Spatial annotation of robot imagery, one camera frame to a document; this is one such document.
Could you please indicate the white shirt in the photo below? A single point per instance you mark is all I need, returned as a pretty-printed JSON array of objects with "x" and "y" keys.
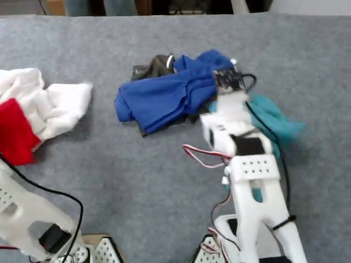
[{"x": 63, "y": 107}]

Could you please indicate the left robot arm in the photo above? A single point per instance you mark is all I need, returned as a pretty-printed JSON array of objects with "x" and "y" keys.
[{"x": 26, "y": 202}]

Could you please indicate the red shirt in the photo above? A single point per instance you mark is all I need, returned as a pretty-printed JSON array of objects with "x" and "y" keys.
[{"x": 13, "y": 131}]

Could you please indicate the teal shirt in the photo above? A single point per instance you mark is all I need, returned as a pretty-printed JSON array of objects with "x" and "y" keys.
[{"x": 277, "y": 117}]

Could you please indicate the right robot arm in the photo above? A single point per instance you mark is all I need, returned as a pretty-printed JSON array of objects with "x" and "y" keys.
[{"x": 253, "y": 219}]

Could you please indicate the blue shirt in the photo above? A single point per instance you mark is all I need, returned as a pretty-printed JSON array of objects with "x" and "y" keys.
[{"x": 164, "y": 96}]

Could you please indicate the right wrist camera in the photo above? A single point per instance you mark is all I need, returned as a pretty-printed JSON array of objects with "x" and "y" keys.
[{"x": 228, "y": 79}]

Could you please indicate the person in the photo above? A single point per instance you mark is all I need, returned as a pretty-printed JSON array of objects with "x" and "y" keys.
[{"x": 90, "y": 6}]

